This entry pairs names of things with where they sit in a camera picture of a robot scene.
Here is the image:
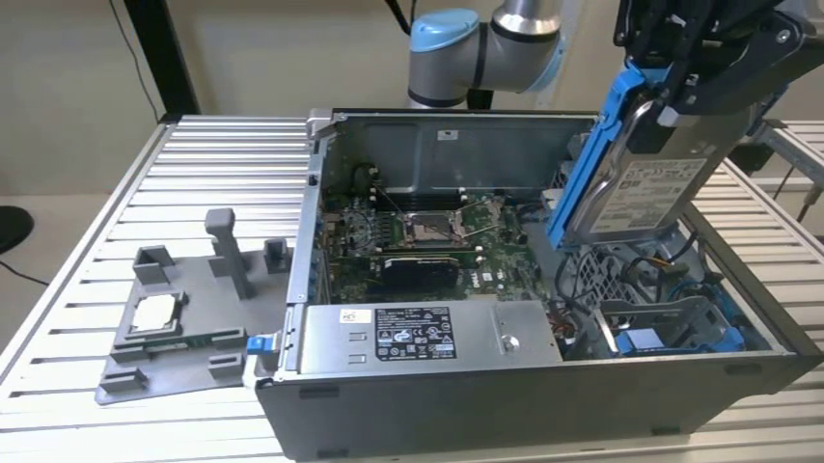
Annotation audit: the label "black frame post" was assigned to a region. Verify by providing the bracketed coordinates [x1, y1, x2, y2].
[126, 0, 202, 117]

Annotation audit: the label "blue data wire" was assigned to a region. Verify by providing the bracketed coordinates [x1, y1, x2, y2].
[667, 277, 727, 303]

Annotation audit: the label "black flat cable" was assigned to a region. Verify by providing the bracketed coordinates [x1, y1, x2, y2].
[683, 231, 720, 291]

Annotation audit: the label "black block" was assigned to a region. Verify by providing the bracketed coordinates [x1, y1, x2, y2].
[727, 143, 774, 175]

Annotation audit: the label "green motherboard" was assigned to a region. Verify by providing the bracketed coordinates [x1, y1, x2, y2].
[318, 192, 556, 303]

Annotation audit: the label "aluminium rail frame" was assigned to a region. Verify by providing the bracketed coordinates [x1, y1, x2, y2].
[750, 118, 824, 192]

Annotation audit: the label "black graphics card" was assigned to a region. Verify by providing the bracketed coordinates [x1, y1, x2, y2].
[377, 255, 464, 293]

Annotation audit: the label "silver power supply unit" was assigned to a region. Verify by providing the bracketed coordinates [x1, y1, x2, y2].
[297, 299, 567, 377]

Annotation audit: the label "perforated metal drive cage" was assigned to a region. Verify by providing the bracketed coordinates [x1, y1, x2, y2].
[521, 132, 716, 313]

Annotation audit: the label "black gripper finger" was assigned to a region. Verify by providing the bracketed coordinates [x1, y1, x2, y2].
[627, 0, 718, 100]
[680, 9, 811, 86]

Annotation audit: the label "metal socket cover frame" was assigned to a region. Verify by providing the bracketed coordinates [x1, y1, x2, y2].
[457, 198, 515, 238]

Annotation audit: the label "grey black looped cable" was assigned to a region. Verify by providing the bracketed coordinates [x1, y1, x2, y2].
[551, 249, 585, 311]

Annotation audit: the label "silver and dark wrist camera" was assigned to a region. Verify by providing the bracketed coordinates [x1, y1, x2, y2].
[655, 51, 798, 129]

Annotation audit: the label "red and black wires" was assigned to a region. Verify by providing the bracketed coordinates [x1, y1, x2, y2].
[548, 308, 576, 344]

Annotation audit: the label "black floor cable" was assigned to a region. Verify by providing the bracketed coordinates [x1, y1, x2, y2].
[0, 259, 51, 286]

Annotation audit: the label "silver CPU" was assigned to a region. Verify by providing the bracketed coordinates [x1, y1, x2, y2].
[126, 293, 187, 335]

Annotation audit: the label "open black PC case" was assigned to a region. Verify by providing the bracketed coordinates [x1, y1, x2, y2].
[256, 106, 824, 459]

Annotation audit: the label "grey parts rack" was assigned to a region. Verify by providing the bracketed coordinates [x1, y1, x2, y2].
[93, 206, 298, 406]

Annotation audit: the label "black round base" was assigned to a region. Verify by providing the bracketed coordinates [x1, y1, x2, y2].
[0, 204, 35, 256]

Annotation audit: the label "metal disk bay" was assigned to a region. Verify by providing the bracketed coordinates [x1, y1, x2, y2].
[591, 287, 774, 362]

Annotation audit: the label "hard disk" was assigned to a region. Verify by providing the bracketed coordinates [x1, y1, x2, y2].
[548, 61, 742, 253]

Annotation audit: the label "green RAM stick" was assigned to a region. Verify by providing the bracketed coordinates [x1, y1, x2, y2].
[145, 335, 229, 353]

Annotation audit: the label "yellow red black power wire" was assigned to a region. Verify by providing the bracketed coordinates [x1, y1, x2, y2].
[627, 255, 690, 281]

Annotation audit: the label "light blue bay tab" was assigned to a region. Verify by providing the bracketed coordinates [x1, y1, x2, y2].
[616, 329, 666, 357]

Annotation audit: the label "thin metal locking lever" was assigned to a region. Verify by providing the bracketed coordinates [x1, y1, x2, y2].
[463, 198, 503, 238]
[370, 183, 412, 218]

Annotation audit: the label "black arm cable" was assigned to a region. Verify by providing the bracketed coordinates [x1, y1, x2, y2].
[384, 0, 420, 36]

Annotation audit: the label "CPU socket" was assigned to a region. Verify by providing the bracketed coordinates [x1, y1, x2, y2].
[398, 209, 456, 245]

